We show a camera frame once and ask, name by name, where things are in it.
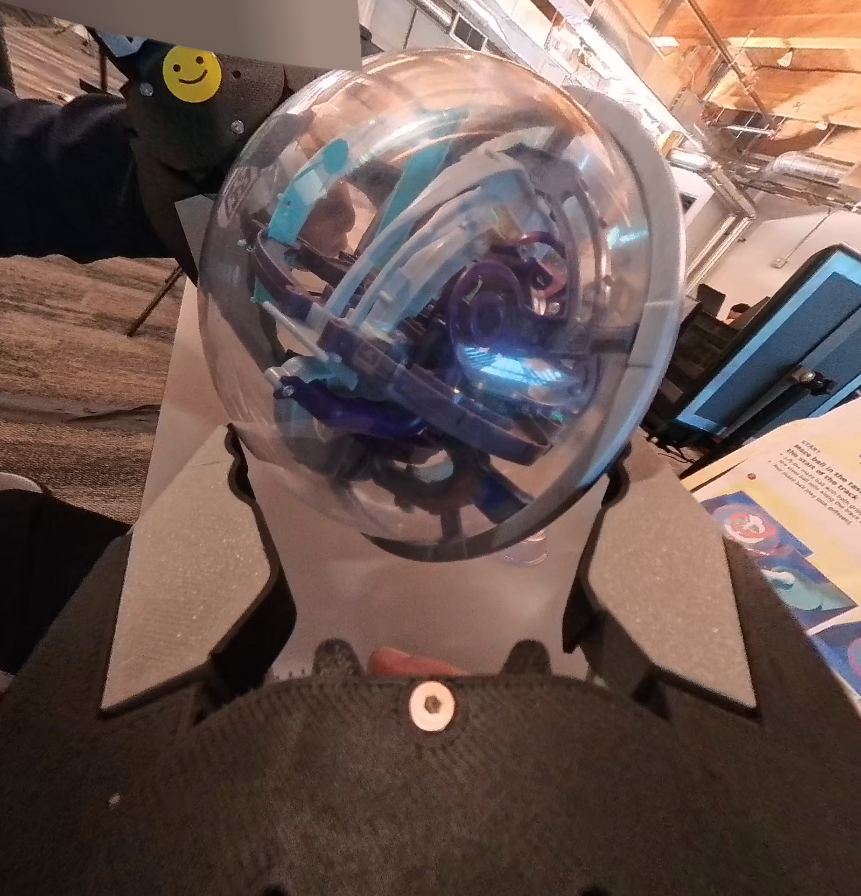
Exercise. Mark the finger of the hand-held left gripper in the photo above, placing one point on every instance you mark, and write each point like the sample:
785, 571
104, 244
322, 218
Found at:
192, 220

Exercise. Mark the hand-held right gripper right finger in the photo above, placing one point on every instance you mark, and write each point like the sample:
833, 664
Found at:
675, 602

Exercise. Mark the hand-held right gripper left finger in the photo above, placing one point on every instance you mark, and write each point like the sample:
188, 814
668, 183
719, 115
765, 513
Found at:
185, 602

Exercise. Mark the clear plastic maze ball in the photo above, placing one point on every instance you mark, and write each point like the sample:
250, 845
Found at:
437, 308

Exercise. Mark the printed instruction sheet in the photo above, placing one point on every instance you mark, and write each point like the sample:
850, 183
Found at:
808, 518

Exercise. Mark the blue partition panel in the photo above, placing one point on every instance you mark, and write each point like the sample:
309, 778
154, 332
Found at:
787, 336

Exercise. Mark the silver air duct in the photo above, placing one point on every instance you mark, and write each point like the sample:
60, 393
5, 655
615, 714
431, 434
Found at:
808, 182

